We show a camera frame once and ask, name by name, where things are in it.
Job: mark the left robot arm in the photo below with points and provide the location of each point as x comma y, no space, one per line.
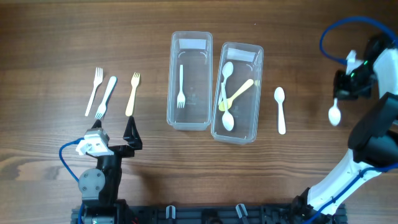
100,186

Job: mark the left clear plastic container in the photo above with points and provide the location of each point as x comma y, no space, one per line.
194,50

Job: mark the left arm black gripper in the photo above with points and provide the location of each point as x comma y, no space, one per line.
132,136

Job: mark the right clear plastic container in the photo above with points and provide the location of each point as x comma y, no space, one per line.
248,62

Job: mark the yellow-green plastic spoon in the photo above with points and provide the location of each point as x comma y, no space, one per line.
230,100

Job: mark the clear plastic container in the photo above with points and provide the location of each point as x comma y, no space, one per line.
248,62
194,50

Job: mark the white plastic fork far left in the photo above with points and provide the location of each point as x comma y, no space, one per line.
97,81

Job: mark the white fork rounded handle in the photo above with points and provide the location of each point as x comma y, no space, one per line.
103,106

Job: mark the cream wooden fork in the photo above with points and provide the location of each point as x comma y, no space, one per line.
134,83

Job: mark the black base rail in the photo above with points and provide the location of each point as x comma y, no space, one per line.
264,214

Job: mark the white spoon thin handle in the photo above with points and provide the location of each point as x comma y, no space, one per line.
227,118

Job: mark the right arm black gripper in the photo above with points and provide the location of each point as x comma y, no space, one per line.
342,92

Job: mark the white fork in container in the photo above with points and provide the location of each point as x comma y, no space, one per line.
181,96

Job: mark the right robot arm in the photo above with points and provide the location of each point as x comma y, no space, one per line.
372,146

